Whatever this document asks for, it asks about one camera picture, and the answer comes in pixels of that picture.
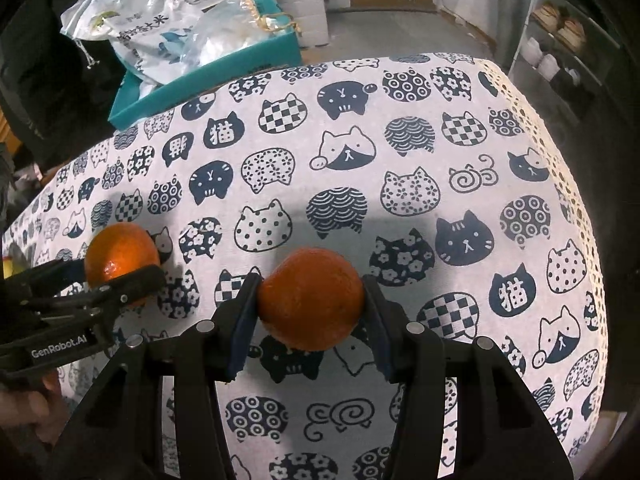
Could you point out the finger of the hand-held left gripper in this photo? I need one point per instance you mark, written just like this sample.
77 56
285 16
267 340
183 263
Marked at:
50 272
130 285

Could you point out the white slatted cabinet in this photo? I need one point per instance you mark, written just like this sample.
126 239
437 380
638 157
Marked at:
300 0

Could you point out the black shoe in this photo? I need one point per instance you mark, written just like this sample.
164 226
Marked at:
572 90

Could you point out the white printed rice bag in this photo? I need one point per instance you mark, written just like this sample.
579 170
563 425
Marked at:
145 35

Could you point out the orange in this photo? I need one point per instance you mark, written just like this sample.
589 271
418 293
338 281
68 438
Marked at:
120 255
310 300

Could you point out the cat print tablecloth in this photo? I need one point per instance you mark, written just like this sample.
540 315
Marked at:
400 200

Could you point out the clear plastic bag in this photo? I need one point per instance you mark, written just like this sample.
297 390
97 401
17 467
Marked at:
225 35

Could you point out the white shoe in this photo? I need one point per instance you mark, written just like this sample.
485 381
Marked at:
540 57

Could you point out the beige shoe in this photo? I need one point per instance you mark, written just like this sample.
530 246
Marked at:
547 14
572 32

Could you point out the shoe rack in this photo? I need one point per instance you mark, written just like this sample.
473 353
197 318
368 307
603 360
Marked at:
580 20

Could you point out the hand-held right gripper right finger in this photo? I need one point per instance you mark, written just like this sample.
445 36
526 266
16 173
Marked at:
378 320

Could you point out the dark jacket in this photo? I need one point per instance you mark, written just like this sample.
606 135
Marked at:
45 85

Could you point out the person's left hand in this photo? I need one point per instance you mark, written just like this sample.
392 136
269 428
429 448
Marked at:
25 407

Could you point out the teal cardboard box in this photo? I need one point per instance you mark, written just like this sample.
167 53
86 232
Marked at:
200 85

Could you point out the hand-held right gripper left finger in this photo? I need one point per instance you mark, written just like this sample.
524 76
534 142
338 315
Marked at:
242 320

